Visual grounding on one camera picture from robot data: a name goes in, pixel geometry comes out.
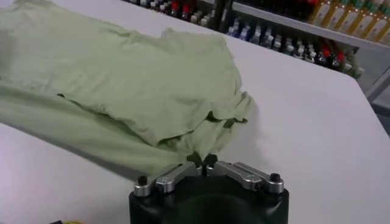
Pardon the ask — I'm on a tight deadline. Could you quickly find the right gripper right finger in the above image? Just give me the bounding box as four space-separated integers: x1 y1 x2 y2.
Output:
204 153 285 194

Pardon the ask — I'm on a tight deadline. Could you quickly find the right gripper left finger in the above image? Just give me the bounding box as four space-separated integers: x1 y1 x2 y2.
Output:
133 152 204 197

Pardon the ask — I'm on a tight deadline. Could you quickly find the green polo shirt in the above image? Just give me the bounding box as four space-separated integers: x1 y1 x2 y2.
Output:
0 0 257 183

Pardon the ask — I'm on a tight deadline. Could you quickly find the white-cap dark bottle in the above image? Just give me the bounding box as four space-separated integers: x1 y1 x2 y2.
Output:
272 33 284 51
285 38 296 55

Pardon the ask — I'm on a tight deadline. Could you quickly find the dark tea bottle white label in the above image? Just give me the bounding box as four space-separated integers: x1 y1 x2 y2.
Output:
295 41 307 58
306 44 317 63

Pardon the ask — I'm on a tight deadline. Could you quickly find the clear green water bottle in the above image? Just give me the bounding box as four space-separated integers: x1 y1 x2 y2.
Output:
251 24 263 45
261 27 274 48

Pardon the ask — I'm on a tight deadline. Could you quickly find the small red-cap cola bottle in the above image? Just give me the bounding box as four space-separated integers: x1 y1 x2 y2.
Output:
316 44 332 66
169 0 180 18
181 2 192 21
331 51 345 71

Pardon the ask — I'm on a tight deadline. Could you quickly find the blue drink bottle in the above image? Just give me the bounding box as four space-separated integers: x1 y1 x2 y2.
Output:
239 21 252 40
228 18 241 36

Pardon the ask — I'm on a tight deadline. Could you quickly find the glass beverage display cabinet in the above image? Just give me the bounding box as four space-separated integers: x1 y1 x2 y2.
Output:
121 0 225 31
224 0 390 135

